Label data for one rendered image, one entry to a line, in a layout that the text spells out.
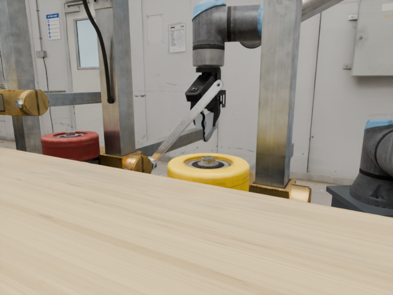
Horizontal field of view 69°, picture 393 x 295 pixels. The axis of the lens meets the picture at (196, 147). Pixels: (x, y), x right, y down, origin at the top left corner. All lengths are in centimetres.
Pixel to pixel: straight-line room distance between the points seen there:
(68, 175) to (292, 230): 20
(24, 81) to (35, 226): 48
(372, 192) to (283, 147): 77
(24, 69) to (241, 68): 271
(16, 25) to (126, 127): 30
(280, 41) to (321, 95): 273
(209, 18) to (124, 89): 42
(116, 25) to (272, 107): 26
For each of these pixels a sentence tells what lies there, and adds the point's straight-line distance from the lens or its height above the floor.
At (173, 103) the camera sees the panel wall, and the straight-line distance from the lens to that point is 352.
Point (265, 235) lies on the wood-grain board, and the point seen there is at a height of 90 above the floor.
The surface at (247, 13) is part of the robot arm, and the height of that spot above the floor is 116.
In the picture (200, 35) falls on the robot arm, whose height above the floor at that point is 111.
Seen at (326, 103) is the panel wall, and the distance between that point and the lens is 306.
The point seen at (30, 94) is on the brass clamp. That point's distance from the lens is 63.
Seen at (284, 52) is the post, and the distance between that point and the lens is 33.
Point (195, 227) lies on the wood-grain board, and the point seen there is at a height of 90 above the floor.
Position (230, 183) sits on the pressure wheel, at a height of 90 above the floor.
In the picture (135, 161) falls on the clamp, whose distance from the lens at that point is 45.
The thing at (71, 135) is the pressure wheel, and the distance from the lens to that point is 46.
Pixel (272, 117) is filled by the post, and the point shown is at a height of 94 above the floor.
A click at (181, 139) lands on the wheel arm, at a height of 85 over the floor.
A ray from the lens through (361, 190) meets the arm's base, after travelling 110.
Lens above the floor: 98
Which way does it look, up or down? 13 degrees down
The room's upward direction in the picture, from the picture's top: straight up
